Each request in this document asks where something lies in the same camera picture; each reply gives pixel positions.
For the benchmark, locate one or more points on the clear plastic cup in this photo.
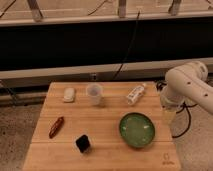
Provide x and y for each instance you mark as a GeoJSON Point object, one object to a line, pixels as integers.
{"type": "Point", "coordinates": [94, 93]}

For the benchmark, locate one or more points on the green round plate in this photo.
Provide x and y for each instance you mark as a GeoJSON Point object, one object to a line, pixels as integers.
{"type": "Point", "coordinates": [136, 129]}

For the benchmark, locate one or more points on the white plastic bottle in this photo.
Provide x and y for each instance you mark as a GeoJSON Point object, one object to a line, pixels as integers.
{"type": "Point", "coordinates": [135, 94]}

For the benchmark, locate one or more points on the wooden board table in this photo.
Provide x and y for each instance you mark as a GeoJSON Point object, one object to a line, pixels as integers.
{"type": "Point", "coordinates": [108, 152]}

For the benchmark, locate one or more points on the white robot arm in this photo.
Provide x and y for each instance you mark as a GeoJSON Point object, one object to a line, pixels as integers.
{"type": "Point", "coordinates": [186, 81]}

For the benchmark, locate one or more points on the black eraser block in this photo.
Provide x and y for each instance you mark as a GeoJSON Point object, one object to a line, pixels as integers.
{"type": "Point", "coordinates": [83, 143]}

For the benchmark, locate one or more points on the brown oblong case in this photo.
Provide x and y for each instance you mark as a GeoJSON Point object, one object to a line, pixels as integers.
{"type": "Point", "coordinates": [56, 127]}

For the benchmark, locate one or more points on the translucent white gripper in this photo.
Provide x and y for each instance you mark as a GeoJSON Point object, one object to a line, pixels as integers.
{"type": "Point", "coordinates": [170, 102]}

